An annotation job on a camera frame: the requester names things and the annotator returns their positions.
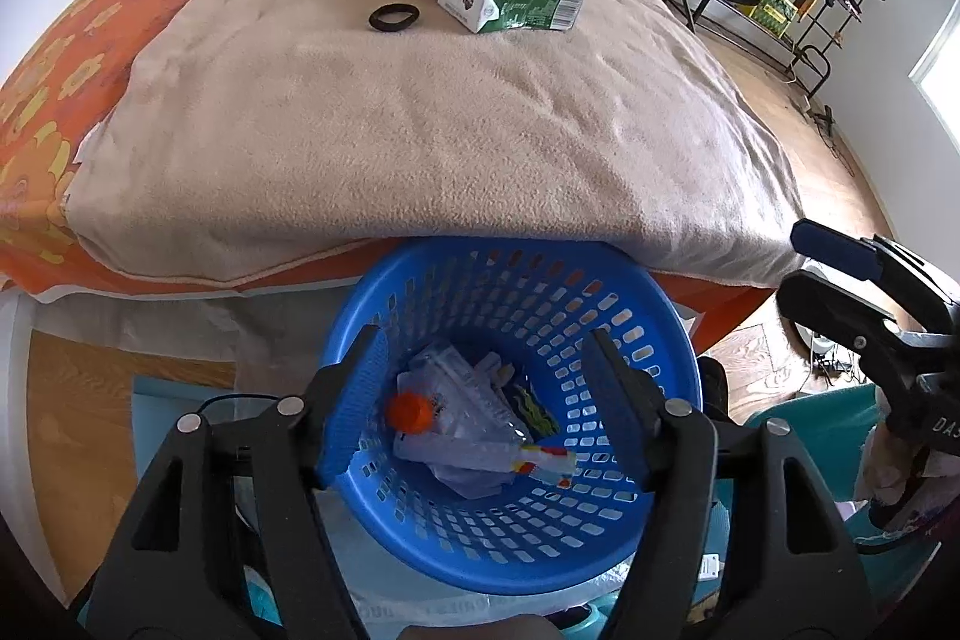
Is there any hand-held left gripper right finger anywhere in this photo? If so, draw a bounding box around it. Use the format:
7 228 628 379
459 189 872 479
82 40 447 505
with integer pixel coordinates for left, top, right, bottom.
581 326 875 640

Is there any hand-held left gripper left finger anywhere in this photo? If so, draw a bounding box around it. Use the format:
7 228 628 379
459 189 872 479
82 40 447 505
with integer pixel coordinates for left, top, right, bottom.
90 325 391 640

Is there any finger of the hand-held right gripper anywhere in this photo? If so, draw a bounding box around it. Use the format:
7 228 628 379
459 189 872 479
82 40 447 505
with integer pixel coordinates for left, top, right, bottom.
776 271 929 380
791 218 960 335

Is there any orange cap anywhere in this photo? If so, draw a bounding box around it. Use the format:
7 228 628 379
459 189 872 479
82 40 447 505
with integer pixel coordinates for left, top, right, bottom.
386 391 436 437

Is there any colourful wavy packet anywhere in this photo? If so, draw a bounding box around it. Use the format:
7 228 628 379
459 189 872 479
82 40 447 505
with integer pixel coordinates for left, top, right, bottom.
502 377 560 440

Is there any white plastic bag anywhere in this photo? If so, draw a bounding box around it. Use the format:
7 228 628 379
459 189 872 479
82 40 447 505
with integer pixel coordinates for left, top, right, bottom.
431 467 518 501

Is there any blue plastic basket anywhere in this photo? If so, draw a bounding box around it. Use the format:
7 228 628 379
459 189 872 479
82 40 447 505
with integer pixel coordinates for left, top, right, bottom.
319 239 704 596

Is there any person's right forearm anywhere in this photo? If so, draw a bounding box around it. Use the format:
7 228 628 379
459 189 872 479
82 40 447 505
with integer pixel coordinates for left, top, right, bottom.
859 419 960 540

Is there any teal floor mat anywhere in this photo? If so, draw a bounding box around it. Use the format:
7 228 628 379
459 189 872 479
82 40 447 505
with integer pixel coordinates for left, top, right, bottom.
82 374 882 640

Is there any window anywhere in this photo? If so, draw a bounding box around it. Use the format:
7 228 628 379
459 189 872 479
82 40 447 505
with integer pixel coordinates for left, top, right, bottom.
907 21 960 139

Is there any yellow crate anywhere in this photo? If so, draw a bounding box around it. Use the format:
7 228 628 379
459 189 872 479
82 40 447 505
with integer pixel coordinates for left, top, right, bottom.
739 0 800 37

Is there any beige blanket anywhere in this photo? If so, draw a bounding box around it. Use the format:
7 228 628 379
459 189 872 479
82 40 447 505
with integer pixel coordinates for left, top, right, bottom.
64 0 807 292

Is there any white ring light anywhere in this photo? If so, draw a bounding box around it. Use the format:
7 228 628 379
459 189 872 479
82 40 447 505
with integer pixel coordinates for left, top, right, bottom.
796 310 837 378

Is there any black cable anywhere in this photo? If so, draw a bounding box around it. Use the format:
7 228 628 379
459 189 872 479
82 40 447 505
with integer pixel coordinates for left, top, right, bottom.
806 104 856 176

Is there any black hair tie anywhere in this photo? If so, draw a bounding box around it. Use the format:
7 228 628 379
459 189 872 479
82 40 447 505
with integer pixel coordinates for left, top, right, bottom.
367 2 421 32

